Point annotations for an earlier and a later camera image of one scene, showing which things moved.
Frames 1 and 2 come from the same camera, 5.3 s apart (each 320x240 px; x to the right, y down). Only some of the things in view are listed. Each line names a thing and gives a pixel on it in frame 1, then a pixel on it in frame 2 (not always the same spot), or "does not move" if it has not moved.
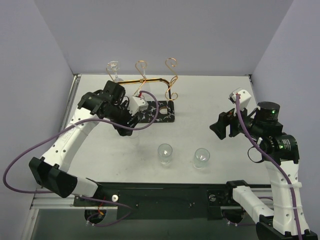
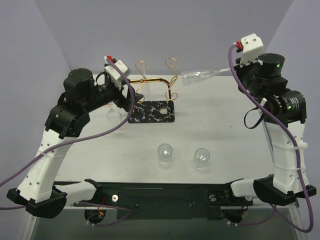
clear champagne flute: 135,134 → 195,76
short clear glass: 201,156 does not move
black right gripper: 231,125 → 240,74
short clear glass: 165,151 does not move
